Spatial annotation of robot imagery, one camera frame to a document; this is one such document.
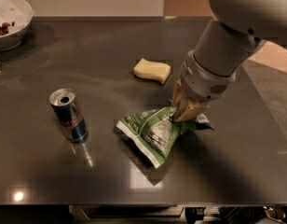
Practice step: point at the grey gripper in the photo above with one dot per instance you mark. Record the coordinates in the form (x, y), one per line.
(201, 82)

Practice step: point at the green jalapeno chip bag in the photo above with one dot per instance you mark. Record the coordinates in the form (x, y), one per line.
(154, 132)

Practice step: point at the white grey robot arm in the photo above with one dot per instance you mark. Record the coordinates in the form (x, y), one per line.
(240, 28)

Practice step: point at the redbull can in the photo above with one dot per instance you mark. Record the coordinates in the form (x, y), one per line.
(65, 105)

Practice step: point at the yellow sponge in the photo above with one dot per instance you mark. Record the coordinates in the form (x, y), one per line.
(152, 70)

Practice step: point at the white bowl with food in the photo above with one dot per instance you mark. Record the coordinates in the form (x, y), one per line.
(15, 18)

